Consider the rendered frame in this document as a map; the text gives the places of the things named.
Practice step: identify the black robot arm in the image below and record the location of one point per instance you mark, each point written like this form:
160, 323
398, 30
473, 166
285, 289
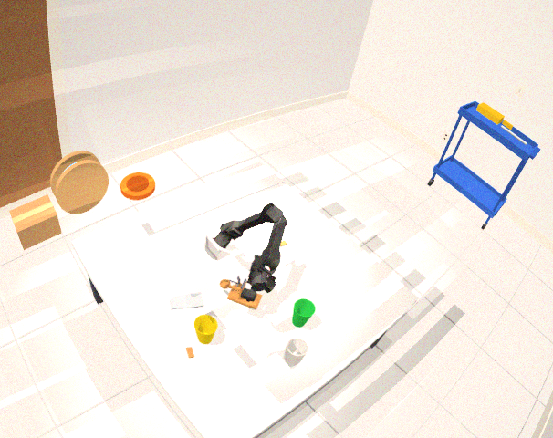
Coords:
261, 277

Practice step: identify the green plastic cup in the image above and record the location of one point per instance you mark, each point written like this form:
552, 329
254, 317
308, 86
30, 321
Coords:
303, 309

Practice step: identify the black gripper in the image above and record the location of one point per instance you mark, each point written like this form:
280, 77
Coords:
248, 293

